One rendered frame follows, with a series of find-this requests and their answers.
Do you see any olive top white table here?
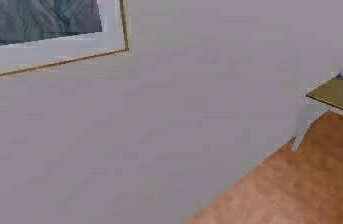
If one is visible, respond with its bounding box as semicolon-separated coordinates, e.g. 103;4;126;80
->
290;75;343;153

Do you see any gold framed grey picture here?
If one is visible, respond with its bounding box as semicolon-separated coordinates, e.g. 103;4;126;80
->
0;0;130;82

